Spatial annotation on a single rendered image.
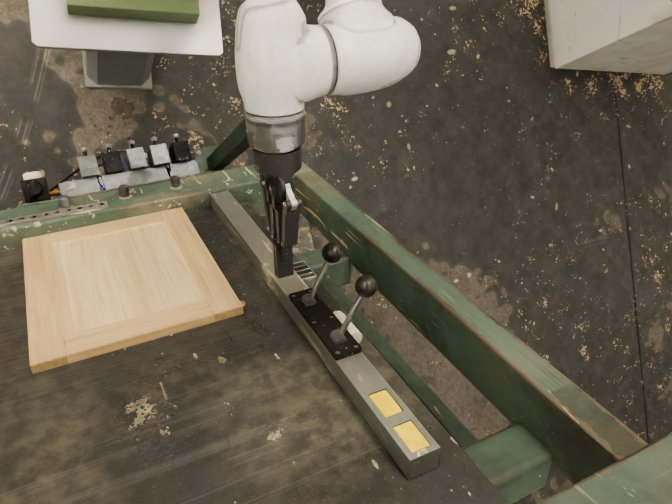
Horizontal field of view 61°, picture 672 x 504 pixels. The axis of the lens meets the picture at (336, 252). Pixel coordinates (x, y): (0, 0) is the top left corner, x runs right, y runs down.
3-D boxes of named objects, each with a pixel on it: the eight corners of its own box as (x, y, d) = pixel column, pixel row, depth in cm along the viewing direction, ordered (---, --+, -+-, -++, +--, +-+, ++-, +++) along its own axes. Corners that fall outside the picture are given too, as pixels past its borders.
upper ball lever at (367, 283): (338, 338, 99) (374, 273, 96) (349, 351, 96) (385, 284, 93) (321, 335, 97) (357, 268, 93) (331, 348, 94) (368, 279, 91)
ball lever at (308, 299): (310, 302, 108) (340, 241, 105) (319, 313, 105) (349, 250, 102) (293, 299, 106) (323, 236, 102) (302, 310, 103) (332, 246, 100)
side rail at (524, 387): (314, 205, 165) (314, 170, 160) (641, 507, 81) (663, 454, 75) (295, 209, 163) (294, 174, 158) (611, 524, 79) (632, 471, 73)
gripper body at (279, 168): (244, 140, 90) (249, 194, 94) (263, 158, 83) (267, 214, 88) (288, 133, 93) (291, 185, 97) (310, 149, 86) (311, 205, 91)
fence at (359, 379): (230, 203, 153) (228, 190, 151) (438, 466, 80) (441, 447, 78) (211, 207, 151) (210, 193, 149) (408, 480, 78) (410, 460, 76)
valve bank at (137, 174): (190, 140, 180) (203, 121, 158) (201, 184, 181) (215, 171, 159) (15, 168, 161) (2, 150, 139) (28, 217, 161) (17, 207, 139)
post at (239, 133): (219, 156, 241) (269, 107, 172) (223, 169, 241) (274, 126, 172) (205, 158, 238) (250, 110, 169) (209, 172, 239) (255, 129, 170)
